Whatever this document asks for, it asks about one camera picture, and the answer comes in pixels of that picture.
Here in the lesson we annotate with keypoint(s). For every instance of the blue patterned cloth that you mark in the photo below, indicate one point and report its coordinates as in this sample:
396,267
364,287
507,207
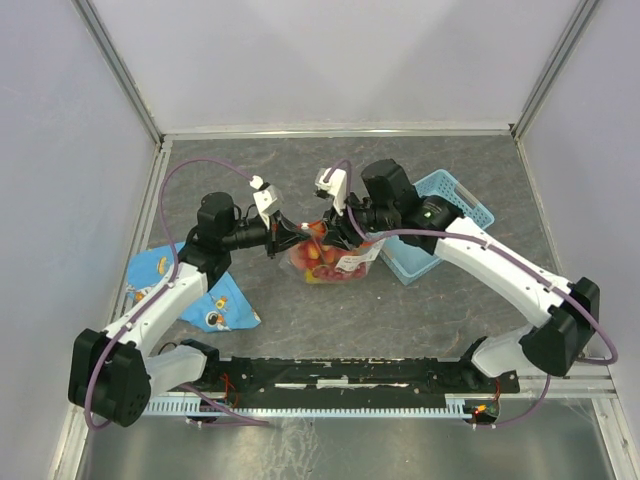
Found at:
223,308

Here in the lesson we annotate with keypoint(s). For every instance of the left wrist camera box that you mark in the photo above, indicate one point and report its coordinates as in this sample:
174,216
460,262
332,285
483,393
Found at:
267,198

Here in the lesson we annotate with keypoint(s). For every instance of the aluminium frame right post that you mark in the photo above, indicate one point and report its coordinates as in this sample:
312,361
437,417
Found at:
562,51

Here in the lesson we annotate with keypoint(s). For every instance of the aluminium frame left post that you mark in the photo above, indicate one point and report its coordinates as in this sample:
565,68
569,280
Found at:
101,37

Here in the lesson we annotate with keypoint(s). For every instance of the red yellow strawberry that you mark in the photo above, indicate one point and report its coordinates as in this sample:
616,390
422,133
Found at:
310,250
317,229
299,260

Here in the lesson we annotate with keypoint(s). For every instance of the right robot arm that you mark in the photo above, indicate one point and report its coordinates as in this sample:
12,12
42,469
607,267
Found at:
562,315

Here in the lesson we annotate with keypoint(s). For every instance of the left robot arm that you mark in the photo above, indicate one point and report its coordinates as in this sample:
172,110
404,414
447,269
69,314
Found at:
113,374

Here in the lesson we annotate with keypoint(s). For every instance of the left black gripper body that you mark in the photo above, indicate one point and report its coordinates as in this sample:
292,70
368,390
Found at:
272,246

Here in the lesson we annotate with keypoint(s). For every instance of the purple grapes bunch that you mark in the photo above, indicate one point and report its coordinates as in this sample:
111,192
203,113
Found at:
333,275

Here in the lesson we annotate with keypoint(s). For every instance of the light blue plastic basket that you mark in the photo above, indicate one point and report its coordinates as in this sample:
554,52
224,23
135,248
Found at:
409,263

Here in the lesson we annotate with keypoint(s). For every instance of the aluminium frame back rail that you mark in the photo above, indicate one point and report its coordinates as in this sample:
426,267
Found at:
335,133

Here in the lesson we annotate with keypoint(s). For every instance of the clear zip top bag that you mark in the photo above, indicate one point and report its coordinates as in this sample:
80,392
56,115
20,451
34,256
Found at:
332,257

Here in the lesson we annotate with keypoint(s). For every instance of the aluminium frame post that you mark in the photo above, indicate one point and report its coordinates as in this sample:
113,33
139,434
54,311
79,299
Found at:
562,51
101,37

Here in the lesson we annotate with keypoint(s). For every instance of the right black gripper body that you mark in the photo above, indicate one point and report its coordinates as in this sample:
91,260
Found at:
358,218

